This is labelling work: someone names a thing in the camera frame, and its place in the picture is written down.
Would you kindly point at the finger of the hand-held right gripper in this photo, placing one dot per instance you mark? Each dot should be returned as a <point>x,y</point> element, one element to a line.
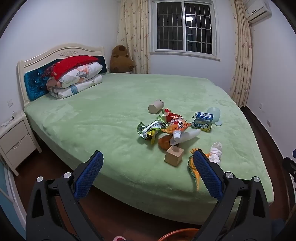
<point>290,165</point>

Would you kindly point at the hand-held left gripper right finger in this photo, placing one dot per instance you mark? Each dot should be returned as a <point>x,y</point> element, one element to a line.
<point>207,176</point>

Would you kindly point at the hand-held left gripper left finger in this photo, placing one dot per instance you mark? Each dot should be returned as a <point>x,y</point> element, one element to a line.
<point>90,178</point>

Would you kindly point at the green and orange dinosaur toy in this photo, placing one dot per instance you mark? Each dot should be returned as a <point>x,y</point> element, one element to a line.
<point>193,171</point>

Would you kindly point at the blue and yellow drink carton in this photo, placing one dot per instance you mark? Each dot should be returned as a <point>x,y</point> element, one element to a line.
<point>203,122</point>

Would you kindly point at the orange snack bag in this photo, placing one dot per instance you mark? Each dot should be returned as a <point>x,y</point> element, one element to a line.
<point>179,125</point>

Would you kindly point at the orange bin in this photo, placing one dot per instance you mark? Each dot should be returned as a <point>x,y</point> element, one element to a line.
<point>178,234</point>

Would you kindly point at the green snack bag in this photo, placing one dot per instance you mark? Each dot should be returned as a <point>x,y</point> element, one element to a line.
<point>150,128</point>

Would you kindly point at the white crumpled cloth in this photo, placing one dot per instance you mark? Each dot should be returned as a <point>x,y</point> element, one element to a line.
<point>216,150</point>

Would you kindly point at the wooden block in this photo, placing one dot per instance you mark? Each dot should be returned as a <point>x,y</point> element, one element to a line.
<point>173,156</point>

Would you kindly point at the white tube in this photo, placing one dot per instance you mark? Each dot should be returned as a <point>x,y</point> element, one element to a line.
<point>187,136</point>

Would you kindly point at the green bed blanket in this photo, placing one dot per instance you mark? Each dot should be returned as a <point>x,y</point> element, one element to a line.
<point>104,120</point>

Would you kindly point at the light blue cup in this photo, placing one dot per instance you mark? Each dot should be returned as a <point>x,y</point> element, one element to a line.
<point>214,113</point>

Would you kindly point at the pink slipper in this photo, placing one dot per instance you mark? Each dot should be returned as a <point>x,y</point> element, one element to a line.
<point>119,238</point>

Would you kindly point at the red snack packet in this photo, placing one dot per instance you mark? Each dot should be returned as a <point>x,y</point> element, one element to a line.
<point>172,115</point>

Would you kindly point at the white nightstand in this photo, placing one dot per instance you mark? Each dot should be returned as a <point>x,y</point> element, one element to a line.
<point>16,143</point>

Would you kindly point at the light blue wardrobe door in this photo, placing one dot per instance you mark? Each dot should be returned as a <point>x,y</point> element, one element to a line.
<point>9,204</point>

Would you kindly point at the beige cup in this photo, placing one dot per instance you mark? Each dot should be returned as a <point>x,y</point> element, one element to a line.
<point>155,107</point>

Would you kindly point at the white and blue bed headboard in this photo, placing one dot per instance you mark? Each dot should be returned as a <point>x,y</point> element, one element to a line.
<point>34,78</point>

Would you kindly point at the red pillow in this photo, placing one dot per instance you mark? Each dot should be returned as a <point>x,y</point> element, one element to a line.
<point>69,66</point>

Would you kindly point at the floral curtain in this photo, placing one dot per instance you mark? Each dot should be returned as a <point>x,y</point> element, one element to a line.
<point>134,34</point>
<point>241,58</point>

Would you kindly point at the brown plush bear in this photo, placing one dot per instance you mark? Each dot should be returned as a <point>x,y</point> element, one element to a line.
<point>120,60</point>

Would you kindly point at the barred window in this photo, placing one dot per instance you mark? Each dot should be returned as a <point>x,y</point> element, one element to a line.
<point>185,27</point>

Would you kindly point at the white air conditioner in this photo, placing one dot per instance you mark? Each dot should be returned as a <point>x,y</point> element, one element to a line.
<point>257,10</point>

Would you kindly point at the white wall socket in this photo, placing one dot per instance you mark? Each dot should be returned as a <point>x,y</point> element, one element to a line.
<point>10,103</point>

